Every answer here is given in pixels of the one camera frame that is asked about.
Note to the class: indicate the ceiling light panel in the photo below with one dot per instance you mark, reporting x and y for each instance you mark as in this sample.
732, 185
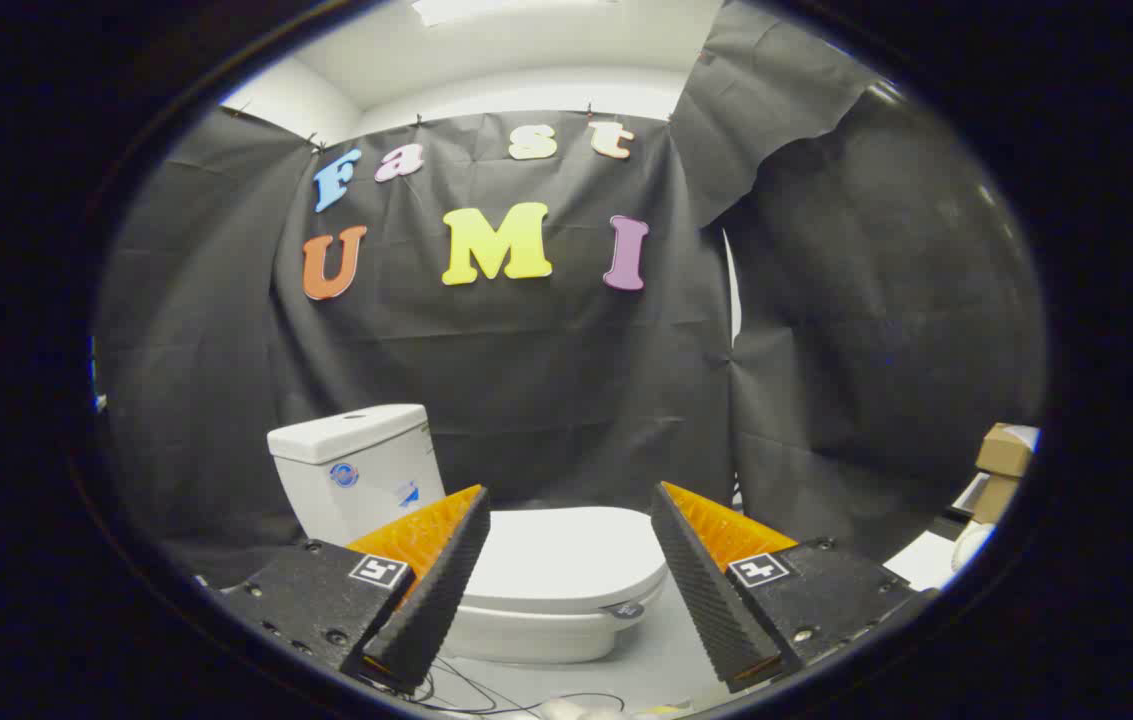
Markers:
456, 9

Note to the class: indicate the brown cardboard box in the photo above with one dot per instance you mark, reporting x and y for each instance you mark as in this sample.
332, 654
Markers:
1004, 450

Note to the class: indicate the white toilet bowl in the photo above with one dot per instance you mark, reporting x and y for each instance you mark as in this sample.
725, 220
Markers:
546, 638

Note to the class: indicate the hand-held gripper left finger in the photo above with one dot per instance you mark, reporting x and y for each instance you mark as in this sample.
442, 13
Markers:
436, 590

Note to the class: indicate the white toilet lid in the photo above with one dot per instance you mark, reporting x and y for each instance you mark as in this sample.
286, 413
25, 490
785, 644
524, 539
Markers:
566, 555

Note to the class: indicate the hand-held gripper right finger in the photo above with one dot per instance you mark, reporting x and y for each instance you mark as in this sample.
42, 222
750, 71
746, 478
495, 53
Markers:
701, 590

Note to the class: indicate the black backdrop cloth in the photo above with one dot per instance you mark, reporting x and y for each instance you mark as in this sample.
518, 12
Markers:
526, 370

